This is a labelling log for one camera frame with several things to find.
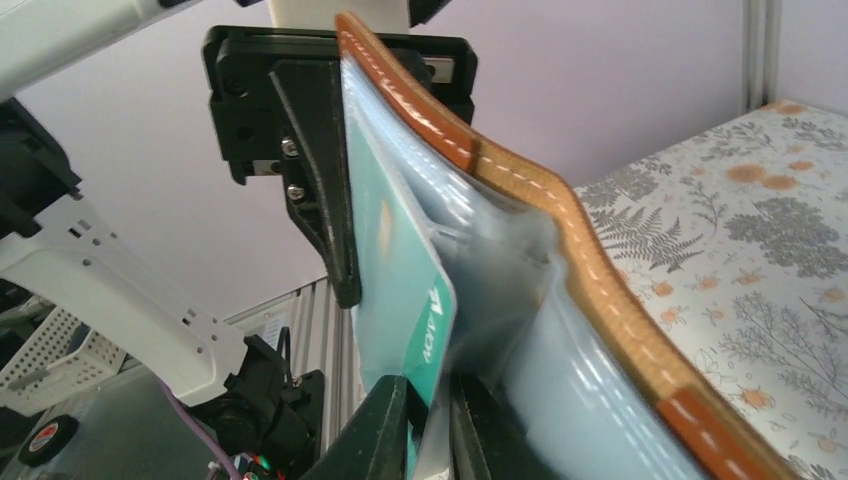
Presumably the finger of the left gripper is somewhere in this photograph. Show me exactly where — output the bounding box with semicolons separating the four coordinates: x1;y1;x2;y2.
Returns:
270;60;361;309

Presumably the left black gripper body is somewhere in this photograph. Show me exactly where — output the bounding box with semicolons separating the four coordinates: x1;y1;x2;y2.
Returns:
201;25;480;187

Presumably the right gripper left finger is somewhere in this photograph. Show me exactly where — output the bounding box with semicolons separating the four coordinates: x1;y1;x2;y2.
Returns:
304;375;428;480

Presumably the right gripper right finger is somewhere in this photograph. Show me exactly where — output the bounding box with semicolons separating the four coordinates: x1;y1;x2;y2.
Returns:
449;374;558;480

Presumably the brown leather card holder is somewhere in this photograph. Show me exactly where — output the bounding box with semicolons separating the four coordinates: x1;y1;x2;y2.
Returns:
335;12;794;479

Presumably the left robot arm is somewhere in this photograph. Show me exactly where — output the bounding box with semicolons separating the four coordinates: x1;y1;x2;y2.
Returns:
1;1;361;479

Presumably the white perforated basket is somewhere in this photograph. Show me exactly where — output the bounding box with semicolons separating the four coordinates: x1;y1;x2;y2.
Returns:
1;308;127;416

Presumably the floral table mat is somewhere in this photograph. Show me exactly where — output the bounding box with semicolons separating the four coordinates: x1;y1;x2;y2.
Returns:
577;101;847;479

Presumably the black tape roll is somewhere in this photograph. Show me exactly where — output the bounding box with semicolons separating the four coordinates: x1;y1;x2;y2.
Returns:
18;414;80;467

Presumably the aluminium rail frame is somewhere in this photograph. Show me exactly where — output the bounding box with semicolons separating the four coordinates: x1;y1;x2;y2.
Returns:
225;278;365;452

